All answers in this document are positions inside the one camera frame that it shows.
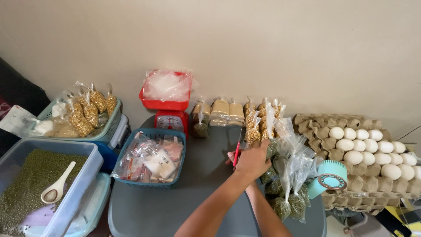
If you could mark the person's right hand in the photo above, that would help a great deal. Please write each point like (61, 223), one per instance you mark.
(230, 158)

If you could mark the person's left hand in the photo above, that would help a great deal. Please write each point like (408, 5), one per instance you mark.
(251, 163)

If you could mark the person's right fingers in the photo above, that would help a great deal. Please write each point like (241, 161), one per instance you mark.
(230, 158)

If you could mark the person's left fingers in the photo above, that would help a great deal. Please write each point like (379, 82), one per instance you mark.
(267, 146)

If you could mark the bunch of mung bean bags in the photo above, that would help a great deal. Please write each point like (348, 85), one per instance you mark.
(289, 171)

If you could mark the row of corn kernel bags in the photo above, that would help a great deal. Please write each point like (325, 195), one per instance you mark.
(255, 128)

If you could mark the single small mung bean bag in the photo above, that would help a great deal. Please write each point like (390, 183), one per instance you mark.
(200, 129)

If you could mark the brown sugar bag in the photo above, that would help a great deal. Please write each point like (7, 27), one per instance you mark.
(201, 108)
(236, 112)
(64, 129)
(219, 108)

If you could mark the teal bag sealer tape dispenser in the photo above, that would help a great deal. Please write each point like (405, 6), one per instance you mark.
(329, 177)

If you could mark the red kitchen scale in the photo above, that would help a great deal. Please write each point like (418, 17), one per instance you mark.
(171, 120)

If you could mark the pile of clear wrapped packets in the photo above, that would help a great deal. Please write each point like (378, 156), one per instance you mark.
(151, 159)

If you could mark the dark teal plastic basket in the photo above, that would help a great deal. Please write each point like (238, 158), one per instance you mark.
(154, 132)

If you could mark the pile of empty clear bags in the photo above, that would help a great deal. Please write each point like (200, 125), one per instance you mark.
(167, 86)

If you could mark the stack of cardboard egg trays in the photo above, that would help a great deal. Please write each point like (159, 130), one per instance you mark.
(358, 191)

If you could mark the group of white eggs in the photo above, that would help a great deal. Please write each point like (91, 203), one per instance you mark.
(371, 146)

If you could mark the clear box with white latch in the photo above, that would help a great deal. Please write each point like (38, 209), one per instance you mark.
(118, 130)

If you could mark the blue plastic box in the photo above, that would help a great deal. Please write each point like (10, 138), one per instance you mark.
(107, 156)

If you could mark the light teal plastic basket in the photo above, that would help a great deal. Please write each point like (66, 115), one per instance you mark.
(110, 126)

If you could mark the corn kernel bag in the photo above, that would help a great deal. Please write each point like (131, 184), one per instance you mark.
(90, 112)
(79, 123)
(111, 102)
(98, 100)

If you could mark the clear box with pale lid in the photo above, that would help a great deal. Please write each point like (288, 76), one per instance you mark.
(95, 200)

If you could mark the black flat object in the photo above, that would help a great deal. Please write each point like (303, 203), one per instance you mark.
(393, 223)

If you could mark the clear plastic storage container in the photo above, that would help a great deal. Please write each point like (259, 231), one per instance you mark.
(79, 194)

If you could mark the white plastic spoon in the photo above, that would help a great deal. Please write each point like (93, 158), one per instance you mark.
(56, 191)

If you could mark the white powder bag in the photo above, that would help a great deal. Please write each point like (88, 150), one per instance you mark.
(44, 126)
(59, 109)

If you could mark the loose green mung beans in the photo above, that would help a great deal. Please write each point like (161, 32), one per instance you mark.
(29, 177)

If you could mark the white printed paper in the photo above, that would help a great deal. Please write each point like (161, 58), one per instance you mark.
(16, 120)

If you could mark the dark furniture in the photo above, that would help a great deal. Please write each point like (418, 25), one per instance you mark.
(19, 89)

